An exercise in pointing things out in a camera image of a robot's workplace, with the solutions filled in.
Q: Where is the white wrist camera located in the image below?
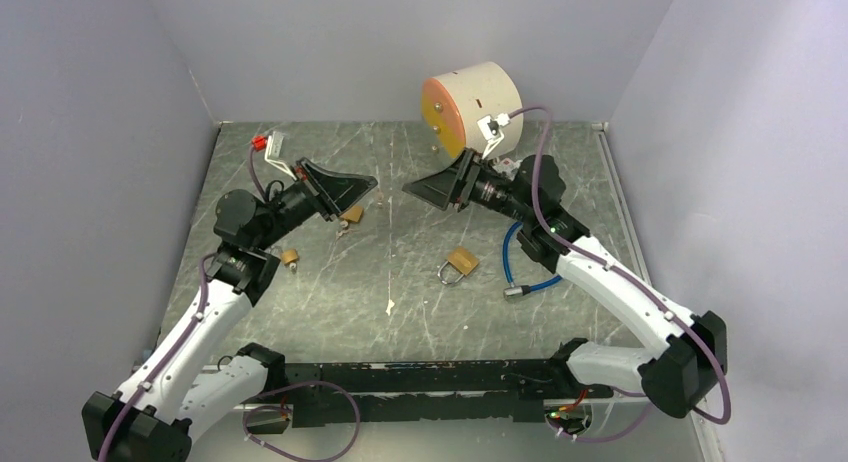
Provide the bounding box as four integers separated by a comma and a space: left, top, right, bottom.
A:
477, 113, 511, 159
251, 131, 297, 180

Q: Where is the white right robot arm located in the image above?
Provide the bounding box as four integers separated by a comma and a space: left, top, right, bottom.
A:
402, 149, 731, 424

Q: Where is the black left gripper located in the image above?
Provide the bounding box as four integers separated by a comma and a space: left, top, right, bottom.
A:
253, 156, 376, 251

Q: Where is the small brass padlock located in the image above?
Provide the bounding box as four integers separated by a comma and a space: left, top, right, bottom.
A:
279, 249, 300, 273

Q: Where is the round cream drawer cabinet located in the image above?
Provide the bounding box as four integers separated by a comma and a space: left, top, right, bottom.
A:
420, 61, 523, 160

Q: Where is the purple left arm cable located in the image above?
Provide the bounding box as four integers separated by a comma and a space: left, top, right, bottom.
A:
97, 144, 362, 462

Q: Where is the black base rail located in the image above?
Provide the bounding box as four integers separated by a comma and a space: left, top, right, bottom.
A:
273, 359, 613, 428

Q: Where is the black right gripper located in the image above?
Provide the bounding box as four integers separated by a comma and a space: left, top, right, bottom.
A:
402, 148, 534, 225

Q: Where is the blue cable lock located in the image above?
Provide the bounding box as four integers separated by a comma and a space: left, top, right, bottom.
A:
500, 222, 562, 302

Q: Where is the medium brass padlock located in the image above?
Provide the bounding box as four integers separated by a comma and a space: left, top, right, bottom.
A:
436, 247, 480, 286

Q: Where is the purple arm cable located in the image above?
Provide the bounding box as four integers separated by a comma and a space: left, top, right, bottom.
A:
506, 105, 733, 445
97, 144, 362, 462

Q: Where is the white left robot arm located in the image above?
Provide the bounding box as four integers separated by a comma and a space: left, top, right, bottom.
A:
82, 158, 378, 461

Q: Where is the long shackle brass padlock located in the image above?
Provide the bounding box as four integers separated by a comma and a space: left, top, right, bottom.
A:
339, 205, 365, 224

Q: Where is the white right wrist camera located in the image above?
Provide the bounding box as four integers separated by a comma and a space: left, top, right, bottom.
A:
477, 113, 511, 159

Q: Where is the plastic card packet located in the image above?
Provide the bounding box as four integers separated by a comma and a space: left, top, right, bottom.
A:
494, 158, 521, 178

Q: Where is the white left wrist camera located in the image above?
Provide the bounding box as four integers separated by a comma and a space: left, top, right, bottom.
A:
251, 131, 297, 180

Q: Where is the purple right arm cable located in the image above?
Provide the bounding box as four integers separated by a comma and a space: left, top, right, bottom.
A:
506, 105, 733, 445

